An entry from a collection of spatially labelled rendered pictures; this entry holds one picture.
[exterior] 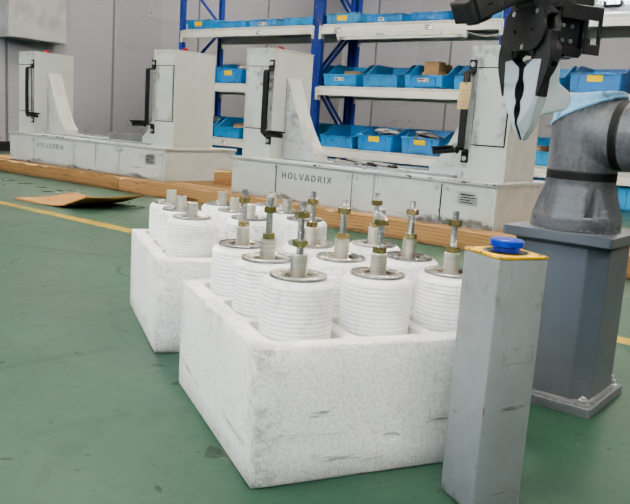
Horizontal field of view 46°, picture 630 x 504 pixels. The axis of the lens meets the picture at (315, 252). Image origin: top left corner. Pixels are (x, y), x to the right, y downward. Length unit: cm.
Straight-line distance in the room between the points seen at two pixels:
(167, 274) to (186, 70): 294
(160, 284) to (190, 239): 10
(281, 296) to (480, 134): 221
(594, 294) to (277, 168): 247
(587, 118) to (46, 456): 96
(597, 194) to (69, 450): 90
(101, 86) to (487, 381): 764
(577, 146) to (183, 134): 319
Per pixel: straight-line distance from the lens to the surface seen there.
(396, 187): 318
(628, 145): 127
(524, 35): 89
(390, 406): 99
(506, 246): 88
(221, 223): 158
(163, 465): 102
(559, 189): 131
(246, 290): 104
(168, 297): 142
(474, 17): 84
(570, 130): 131
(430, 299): 104
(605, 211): 131
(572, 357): 132
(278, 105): 373
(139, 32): 867
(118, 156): 450
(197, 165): 434
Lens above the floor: 45
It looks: 10 degrees down
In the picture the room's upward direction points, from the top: 4 degrees clockwise
